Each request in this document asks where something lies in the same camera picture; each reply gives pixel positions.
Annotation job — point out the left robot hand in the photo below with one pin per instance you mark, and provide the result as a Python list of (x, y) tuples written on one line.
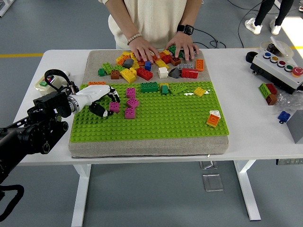
[(94, 93)]

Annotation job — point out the person's left hand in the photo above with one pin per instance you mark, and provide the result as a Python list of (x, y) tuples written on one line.
[(184, 43)]

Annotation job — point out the person's right hand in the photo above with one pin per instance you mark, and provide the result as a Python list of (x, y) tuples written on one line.
[(144, 49)]

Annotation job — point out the dark green 2x4 brick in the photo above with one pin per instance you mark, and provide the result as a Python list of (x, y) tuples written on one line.
[(149, 87), (171, 50)]

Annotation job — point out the grey brick with black holes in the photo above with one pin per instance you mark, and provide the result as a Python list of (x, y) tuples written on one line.
[(198, 51)]

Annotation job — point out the blue 2x2 brick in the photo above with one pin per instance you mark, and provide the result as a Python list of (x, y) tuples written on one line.
[(148, 66)]

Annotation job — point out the orange 2x4 brick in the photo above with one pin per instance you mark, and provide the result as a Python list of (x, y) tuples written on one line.
[(97, 83), (163, 54)]

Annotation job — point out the red sloped brick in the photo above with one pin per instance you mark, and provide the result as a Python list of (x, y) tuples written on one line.
[(166, 59)]

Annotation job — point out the red 2x4 brick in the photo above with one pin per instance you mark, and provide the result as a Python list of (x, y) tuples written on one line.
[(145, 73), (189, 73)]

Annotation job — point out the magenta 2x2 brick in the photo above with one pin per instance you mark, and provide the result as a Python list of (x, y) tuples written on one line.
[(130, 113), (115, 107), (131, 92), (132, 102)]

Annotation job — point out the white 2x2 brick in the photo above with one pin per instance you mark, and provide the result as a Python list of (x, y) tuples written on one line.
[(163, 72)]

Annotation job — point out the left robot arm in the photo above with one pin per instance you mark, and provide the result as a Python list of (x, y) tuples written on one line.
[(28, 137)]

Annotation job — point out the person's right forearm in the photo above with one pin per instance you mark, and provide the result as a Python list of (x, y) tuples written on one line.
[(123, 23)]

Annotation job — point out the person's left forearm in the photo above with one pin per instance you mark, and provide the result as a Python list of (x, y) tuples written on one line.
[(188, 11)]

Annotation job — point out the yellow 2x2 brick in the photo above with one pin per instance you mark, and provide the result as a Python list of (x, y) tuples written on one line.
[(199, 91), (166, 53)]

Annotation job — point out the brown 2x2 brick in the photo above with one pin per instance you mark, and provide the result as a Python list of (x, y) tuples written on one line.
[(175, 62), (115, 75)]

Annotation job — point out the small dark green brick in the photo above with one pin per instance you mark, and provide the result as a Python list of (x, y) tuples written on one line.
[(102, 72)]

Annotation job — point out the lime green 2x4 brick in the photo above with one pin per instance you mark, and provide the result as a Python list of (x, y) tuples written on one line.
[(108, 68)]

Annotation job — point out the large yellow sloped brick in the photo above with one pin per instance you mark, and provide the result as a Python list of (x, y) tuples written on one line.
[(127, 75)]

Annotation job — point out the dark grey sloped brick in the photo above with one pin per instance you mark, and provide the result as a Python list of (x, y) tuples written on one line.
[(175, 73)]

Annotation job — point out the green baseplate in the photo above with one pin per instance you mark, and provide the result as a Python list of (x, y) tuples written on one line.
[(154, 127)]

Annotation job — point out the white sloped brick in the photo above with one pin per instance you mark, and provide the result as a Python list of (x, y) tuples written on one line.
[(216, 113)]

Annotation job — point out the orange sloped brick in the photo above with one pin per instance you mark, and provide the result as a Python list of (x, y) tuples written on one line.
[(212, 120)]

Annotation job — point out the black smartwatch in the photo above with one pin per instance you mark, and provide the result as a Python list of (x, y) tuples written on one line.
[(185, 29)]

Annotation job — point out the grey flat plate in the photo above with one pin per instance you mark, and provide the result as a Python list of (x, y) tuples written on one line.
[(185, 66)]

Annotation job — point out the person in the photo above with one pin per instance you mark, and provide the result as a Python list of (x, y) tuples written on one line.
[(260, 11), (154, 19)]

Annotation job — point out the white bulb-shaped part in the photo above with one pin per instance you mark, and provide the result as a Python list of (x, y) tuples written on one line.
[(67, 73)]

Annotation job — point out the lime green flat plate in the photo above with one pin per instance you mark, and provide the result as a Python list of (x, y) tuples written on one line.
[(177, 89)]

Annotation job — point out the black tape roll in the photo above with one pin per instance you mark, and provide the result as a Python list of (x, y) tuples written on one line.
[(248, 58)]

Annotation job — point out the white shoe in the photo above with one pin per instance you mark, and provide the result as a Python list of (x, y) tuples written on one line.
[(275, 29), (254, 27)]

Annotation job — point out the grey-brown mat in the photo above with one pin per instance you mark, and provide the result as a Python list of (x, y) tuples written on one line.
[(146, 146)]

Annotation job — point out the small black device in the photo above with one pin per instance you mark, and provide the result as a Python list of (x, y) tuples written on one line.
[(271, 48)]

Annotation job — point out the white button control box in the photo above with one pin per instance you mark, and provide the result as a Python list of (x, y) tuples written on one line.
[(272, 71)]

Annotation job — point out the clear round container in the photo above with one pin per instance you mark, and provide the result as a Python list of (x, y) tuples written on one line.
[(285, 48)]

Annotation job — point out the white table leg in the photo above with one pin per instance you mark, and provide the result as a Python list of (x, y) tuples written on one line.
[(246, 189), (81, 194)]

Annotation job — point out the clear plastic bag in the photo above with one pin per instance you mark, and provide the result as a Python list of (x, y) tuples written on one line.
[(287, 101)]

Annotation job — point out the small clear plastic box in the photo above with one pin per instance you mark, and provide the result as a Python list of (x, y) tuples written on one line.
[(207, 165)]

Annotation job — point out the grey box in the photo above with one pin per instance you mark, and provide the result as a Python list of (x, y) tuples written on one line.
[(297, 127)]

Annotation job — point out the large clear plastic box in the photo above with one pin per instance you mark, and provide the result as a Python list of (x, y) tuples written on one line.
[(213, 183)]

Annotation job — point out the table control panel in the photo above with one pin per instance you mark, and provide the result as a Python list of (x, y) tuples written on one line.
[(290, 162)]

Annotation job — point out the cream switch box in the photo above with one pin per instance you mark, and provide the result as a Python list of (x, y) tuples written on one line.
[(57, 81)]

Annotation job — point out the white furniture frame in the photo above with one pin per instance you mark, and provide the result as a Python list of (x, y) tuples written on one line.
[(5, 6)]

